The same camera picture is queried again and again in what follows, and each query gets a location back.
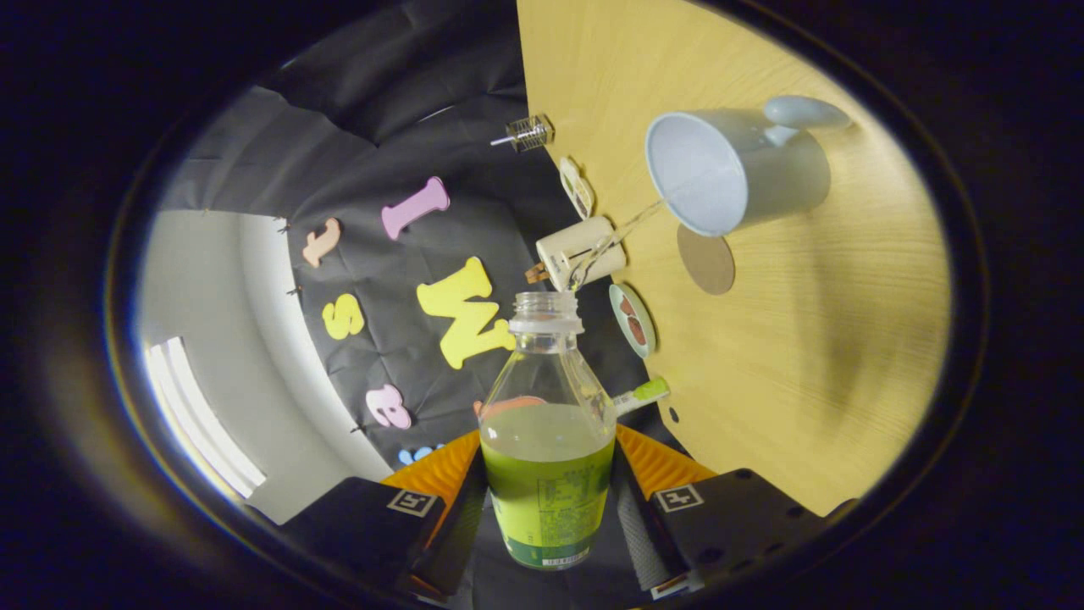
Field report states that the white toaster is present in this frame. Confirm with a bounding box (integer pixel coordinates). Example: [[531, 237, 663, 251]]
[[535, 215, 628, 292]]

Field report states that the ceiling light panel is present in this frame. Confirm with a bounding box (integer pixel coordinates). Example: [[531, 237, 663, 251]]
[[144, 337, 266, 501]]

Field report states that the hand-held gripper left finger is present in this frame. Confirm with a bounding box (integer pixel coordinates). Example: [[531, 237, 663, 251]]
[[279, 430, 490, 601]]

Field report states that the wire mesh holder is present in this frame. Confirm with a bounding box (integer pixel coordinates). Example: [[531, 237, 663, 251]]
[[512, 114, 556, 153]]

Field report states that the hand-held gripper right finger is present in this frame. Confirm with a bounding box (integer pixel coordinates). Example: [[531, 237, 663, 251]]
[[611, 424, 827, 601]]

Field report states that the clear green label juice bottle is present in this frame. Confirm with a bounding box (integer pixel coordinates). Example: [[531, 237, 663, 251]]
[[478, 291, 617, 570]]

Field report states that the slim white green bottle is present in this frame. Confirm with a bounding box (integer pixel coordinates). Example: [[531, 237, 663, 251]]
[[611, 378, 670, 416]]

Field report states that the wooden table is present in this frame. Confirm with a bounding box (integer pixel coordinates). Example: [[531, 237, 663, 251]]
[[517, 0, 954, 518]]

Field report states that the black backdrop cloth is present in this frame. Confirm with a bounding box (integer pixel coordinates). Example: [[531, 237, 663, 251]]
[[161, 0, 678, 475]]

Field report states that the white divided seed dish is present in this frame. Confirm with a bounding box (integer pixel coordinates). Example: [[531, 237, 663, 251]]
[[559, 157, 595, 220]]

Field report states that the round brown coaster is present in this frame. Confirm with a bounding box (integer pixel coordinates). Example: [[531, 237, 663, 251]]
[[677, 223, 736, 296]]

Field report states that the light blue cup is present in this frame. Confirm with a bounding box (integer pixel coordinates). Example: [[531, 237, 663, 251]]
[[645, 95, 852, 237]]

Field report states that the pale green plate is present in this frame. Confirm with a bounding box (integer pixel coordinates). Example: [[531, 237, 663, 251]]
[[608, 283, 657, 359]]

